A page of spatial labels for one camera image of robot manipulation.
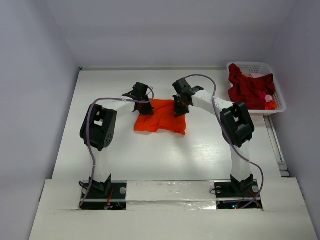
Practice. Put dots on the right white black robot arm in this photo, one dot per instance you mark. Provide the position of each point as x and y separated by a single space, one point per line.
236 126

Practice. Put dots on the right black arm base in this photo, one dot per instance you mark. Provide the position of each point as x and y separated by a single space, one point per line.
227 198

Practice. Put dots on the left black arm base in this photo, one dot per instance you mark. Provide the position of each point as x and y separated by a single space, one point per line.
115 200

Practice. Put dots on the orange t shirt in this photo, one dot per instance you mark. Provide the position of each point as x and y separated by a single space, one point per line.
163 118

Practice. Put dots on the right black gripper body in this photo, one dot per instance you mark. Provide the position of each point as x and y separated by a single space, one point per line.
180 107

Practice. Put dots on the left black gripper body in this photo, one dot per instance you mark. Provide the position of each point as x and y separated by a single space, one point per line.
145 109

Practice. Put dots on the small orange cloth in basket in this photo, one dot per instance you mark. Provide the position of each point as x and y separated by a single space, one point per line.
271 105

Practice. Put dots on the dark red t shirt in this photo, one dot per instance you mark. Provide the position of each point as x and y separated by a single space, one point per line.
254 92

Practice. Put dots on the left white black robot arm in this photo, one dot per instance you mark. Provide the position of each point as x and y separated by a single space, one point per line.
97 130

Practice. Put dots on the white plastic basket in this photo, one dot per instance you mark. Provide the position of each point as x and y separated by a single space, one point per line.
256 70

